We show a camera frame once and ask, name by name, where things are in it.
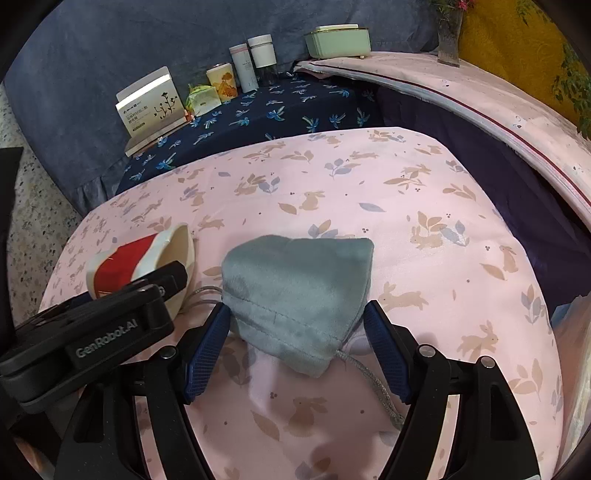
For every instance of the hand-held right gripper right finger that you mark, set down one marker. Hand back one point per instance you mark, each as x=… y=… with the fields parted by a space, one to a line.
x=388 y=350

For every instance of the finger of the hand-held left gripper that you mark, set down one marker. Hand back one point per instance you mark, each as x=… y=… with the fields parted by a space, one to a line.
x=168 y=277

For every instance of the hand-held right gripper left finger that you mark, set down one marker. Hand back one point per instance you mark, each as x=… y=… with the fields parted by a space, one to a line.
x=207 y=355

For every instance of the red and white paper cup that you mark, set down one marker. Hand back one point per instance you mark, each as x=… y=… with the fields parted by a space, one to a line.
x=134 y=254

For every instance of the pink rabbit print tablecloth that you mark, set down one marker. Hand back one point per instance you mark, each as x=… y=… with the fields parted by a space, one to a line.
x=346 y=194

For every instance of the small green packet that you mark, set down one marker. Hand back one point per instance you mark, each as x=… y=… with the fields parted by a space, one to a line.
x=203 y=99

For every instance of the navy floral cloth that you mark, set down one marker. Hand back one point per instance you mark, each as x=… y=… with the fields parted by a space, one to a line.
x=277 y=110

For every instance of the yellow tin can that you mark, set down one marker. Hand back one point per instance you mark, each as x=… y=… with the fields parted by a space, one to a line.
x=221 y=85

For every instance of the dark purple cloth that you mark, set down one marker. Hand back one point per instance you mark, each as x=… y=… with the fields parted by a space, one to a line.
x=485 y=161

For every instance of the slim white canister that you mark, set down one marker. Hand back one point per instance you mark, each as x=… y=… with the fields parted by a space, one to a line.
x=244 y=69

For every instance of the blue-grey backdrop cloth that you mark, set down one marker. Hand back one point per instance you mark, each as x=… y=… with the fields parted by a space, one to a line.
x=115 y=46

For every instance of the white cap clear jar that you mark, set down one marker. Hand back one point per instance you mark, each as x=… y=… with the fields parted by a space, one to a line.
x=262 y=55

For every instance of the pale pink sheet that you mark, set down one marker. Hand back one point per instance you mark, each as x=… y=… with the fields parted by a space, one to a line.
x=485 y=92

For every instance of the mint green box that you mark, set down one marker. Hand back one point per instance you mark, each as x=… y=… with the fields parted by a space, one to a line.
x=337 y=41

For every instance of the glass vase with flowers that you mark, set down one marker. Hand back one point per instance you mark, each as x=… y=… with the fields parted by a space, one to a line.
x=448 y=41

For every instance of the potted plant in white pot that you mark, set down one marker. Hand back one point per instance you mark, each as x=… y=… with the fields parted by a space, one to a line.
x=575 y=83

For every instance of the yellow cloth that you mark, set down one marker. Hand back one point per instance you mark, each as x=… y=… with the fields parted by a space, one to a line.
x=508 y=41

